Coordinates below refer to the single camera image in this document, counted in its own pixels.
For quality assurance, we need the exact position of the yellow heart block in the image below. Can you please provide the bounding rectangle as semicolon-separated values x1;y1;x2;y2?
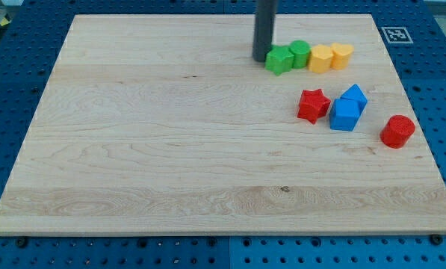
330;43;354;70

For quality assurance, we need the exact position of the wooden board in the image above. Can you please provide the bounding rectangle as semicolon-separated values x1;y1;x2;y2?
0;14;446;237

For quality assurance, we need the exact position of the green star block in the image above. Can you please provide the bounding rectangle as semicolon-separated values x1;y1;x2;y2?
264;45;294;75

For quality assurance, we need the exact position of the red star block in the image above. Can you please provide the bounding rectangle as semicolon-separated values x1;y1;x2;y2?
297;89;331;124

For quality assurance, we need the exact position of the green cylinder block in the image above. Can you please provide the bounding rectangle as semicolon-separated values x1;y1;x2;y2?
289;40;311;69

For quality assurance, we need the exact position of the blue cube block front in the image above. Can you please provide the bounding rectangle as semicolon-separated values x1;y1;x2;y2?
329;99;360;132

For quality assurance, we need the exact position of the blue cube block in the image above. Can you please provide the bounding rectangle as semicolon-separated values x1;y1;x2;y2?
341;84;368;114
329;99;360;132

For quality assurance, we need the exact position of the yellow hexagon block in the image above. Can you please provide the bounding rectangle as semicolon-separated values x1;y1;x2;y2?
308;44;333;73

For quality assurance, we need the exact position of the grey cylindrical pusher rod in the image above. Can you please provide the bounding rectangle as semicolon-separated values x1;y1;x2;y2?
252;0;278;62

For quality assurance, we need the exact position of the blue cube block rear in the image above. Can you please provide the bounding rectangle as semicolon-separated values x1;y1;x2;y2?
341;84;368;114

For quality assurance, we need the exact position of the red cylinder block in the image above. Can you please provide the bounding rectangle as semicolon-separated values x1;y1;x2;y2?
380;115;415;149

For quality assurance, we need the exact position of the white fiducial marker tag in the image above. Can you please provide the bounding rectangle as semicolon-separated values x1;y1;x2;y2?
381;26;413;44

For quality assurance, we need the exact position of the black bolt left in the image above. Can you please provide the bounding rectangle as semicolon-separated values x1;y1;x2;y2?
15;237;28;248

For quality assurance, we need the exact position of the black bolt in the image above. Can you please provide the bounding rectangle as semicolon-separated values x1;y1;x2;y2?
15;237;28;248
430;235;443;246

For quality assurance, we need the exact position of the black bolt right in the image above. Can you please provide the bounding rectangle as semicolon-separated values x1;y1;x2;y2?
430;235;443;246

